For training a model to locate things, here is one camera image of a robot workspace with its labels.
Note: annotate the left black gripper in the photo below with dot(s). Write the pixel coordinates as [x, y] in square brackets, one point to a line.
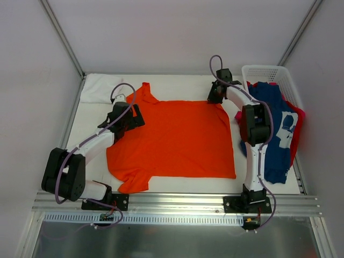
[132, 118]

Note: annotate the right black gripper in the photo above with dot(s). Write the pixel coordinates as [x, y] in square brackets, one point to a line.
[215, 93]

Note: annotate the orange t shirt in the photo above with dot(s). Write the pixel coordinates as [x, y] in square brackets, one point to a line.
[179, 139]

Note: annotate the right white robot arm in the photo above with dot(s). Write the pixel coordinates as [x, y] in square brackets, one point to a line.
[256, 130]

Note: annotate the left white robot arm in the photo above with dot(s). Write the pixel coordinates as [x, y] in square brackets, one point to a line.
[65, 175]

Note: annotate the folded white t shirt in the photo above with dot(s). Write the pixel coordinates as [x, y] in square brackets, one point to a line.
[98, 88]

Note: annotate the white plastic basket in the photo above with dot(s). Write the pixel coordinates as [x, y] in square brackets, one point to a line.
[274, 76]

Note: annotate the blue printed t shirt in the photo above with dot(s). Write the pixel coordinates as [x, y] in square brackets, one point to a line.
[274, 172]

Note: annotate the red t shirt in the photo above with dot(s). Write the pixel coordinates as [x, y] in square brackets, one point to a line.
[299, 118]

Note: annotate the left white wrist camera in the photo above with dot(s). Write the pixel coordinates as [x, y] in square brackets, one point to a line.
[118, 98]

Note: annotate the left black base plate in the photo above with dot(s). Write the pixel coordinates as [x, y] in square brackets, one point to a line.
[118, 200]

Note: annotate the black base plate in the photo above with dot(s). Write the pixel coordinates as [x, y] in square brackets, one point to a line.
[234, 204]
[118, 200]

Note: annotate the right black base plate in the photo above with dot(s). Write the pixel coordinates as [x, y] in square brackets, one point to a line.
[234, 204]

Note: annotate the white slotted cable duct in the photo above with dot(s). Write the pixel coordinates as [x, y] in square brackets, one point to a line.
[149, 219]

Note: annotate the aluminium mounting rail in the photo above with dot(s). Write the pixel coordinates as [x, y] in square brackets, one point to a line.
[190, 204]

